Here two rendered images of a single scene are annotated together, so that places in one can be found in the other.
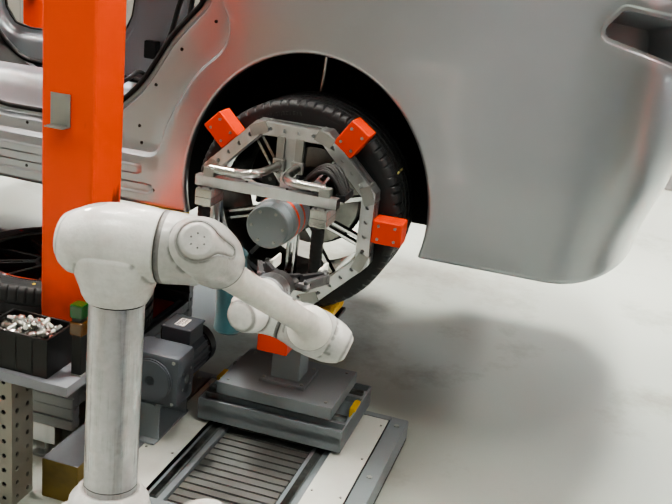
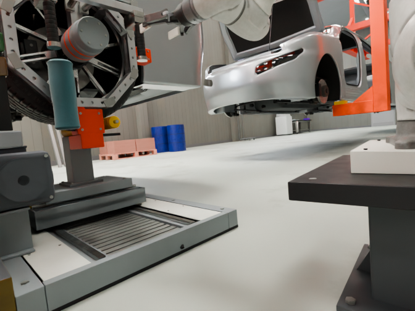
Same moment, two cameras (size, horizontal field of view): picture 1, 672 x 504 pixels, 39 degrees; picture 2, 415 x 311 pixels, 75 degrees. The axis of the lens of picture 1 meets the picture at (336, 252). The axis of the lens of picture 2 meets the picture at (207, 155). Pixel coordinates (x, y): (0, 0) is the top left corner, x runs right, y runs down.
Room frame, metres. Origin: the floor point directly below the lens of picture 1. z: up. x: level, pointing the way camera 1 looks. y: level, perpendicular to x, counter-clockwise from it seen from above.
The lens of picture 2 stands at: (1.69, 0.95, 0.41)
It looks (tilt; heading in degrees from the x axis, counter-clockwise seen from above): 4 degrees down; 301
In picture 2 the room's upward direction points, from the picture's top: 5 degrees counter-clockwise
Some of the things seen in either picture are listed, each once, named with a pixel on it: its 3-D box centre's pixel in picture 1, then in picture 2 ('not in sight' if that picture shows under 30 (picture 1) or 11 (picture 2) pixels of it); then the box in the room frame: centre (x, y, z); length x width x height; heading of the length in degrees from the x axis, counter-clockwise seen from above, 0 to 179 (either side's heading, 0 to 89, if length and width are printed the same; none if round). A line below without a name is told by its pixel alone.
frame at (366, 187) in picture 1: (287, 212); (78, 45); (2.77, 0.16, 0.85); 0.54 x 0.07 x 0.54; 75
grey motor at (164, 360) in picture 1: (179, 372); (13, 194); (2.81, 0.47, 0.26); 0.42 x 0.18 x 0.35; 165
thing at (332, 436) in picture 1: (286, 401); (83, 201); (2.93, 0.11, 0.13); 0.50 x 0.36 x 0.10; 75
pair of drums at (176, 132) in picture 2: not in sight; (168, 138); (6.97, -5.71, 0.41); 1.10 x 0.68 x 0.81; 172
